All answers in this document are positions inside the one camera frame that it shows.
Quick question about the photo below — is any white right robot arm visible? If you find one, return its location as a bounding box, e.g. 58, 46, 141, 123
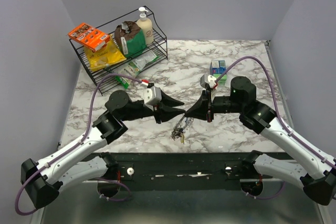
186, 74, 335, 206

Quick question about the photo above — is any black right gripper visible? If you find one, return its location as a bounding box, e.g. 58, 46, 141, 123
184, 89, 244, 122

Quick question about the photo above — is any black wire shelf rack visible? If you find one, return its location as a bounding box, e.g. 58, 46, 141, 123
68, 5, 169, 96

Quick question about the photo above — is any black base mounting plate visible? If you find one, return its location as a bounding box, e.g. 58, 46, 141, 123
86, 152, 286, 192

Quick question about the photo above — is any blue green small box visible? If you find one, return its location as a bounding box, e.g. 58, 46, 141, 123
209, 60, 227, 86

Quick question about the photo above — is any yellow chips bag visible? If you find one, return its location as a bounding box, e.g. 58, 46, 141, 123
83, 35, 126, 71

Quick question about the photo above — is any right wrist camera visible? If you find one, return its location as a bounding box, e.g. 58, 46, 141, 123
200, 73, 218, 90

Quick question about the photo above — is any cream pump lotion bottle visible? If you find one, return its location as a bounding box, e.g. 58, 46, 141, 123
136, 7, 154, 45

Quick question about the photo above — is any orange snack box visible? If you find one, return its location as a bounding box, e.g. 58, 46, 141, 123
68, 23, 110, 52

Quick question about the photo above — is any green white snack packet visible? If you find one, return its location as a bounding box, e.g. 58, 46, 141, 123
112, 50, 159, 78

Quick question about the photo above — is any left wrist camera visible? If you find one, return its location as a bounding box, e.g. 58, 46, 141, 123
143, 83, 162, 106

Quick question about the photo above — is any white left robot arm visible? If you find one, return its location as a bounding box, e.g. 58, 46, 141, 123
19, 87, 185, 209

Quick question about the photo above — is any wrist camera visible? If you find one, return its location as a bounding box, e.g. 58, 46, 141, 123
143, 83, 162, 106
200, 73, 218, 90

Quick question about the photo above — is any brown and green bag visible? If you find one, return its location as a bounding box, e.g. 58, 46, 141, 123
114, 21, 146, 58

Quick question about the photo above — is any metal disc with key rings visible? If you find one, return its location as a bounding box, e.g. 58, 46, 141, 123
171, 116, 194, 144

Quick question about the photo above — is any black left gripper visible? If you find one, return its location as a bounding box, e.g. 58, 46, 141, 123
121, 88, 186, 124

